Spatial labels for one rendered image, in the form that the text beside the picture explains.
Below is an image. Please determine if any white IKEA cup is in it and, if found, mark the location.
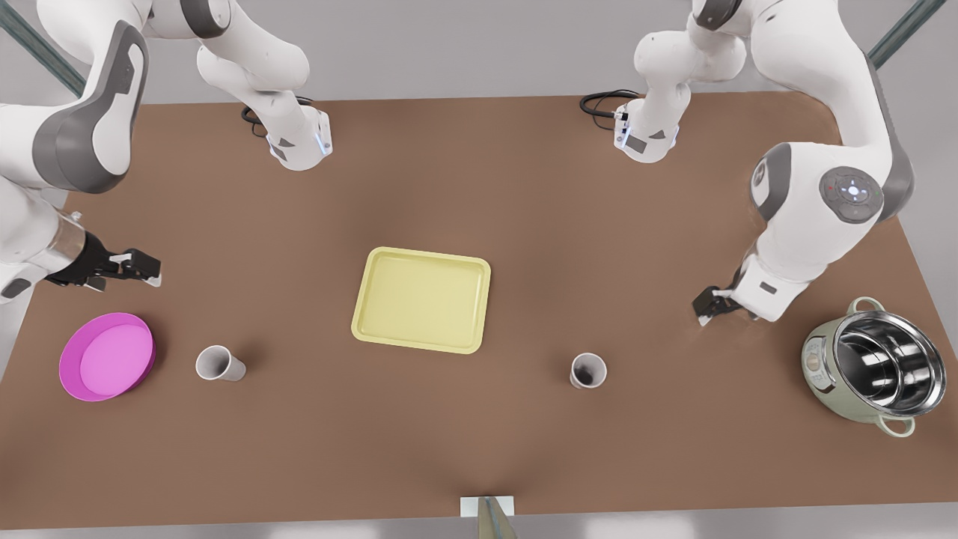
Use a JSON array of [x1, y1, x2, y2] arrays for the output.
[[570, 353, 608, 390], [195, 344, 247, 383]]

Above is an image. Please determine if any pale yellow rectangular tray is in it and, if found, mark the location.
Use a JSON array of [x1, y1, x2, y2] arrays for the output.
[[351, 246, 492, 355]]

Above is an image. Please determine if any pink round bowl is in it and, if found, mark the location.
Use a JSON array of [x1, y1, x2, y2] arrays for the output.
[[58, 312, 156, 403]]

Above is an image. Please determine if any green pot with steel interior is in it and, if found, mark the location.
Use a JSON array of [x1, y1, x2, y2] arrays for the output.
[[801, 296, 948, 439]]

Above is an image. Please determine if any black cable loop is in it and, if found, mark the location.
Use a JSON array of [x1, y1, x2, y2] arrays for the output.
[[240, 95, 316, 138], [579, 89, 644, 135]]

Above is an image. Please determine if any silver frame post with foot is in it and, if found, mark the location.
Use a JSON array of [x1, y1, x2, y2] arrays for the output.
[[458, 494, 518, 539]]

